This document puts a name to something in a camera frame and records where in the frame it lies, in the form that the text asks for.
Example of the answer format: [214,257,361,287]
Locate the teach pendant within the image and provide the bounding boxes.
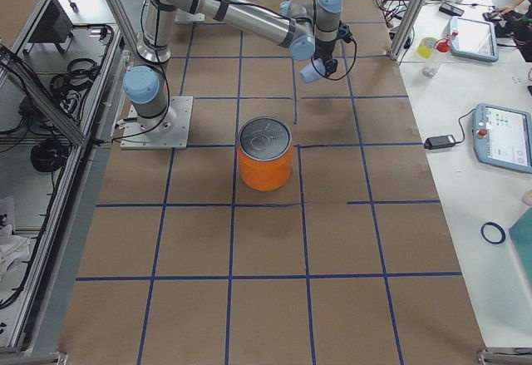
[472,103,531,174]
[448,16,499,62]

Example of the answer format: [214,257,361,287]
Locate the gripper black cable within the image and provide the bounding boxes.
[328,22,358,81]

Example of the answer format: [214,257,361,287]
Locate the teal board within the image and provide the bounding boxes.
[510,208,532,279]

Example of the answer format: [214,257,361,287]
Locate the small clear bottle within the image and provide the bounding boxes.
[421,57,441,77]

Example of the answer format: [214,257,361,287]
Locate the yellow tape roll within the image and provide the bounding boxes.
[416,37,438,59]

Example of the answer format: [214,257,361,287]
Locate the blue tape ring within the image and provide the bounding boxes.
[480,221,507,246]

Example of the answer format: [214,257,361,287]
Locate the aluminium frame post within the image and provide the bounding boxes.
[388,0,425,61]

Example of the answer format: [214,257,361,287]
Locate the large orange can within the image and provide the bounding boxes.
[238,116,293,191]

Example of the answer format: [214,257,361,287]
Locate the black power adapter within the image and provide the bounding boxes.
[423,135,457,150]

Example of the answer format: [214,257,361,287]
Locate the far teach pendant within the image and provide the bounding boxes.
[448,16,499,62]

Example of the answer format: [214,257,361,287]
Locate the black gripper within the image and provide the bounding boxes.
[313,40,337,76]

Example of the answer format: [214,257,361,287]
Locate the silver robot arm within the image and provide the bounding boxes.
[136,0,353,83]

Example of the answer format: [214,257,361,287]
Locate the near teach pendant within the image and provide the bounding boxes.
[472,103,531,174]

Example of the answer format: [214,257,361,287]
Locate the coiled black cables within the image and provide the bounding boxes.
[31,23,116,175]

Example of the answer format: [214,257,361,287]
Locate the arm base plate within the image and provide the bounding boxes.
[120,96,194,150]
[175,9,205,24]

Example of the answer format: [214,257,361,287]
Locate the light blue cup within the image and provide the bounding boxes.
[299,58,326,83]

